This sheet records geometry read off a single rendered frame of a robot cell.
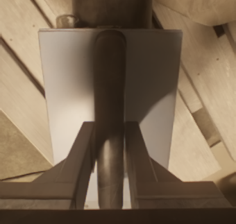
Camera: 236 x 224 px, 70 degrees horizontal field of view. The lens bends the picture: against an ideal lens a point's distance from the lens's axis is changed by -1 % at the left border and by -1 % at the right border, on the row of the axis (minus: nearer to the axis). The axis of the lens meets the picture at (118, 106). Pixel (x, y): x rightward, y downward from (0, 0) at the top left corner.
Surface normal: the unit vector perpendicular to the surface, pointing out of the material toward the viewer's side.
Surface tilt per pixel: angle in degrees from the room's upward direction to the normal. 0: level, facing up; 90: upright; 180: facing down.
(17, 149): 0
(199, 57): 0
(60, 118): 0
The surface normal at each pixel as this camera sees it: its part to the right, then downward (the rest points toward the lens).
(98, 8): -0.28, 0.29
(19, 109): 0.01, 0.29
